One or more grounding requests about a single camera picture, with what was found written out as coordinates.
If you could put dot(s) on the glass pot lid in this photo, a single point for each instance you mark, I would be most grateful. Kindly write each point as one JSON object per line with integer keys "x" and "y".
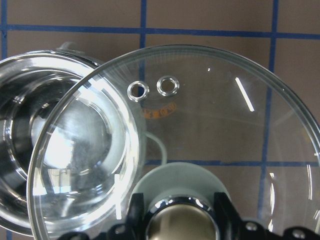
{"x": 192, "y": 99}

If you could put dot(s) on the white cooking pot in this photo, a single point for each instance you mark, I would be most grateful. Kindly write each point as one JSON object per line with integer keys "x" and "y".
{"x": 70, "y": 142}

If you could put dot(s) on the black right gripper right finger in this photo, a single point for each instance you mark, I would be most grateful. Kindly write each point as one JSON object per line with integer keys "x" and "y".
{"x": 232, "y": 227}

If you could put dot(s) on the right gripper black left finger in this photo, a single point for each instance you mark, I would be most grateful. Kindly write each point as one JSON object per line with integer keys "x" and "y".
{"x": 135, "y": 226}

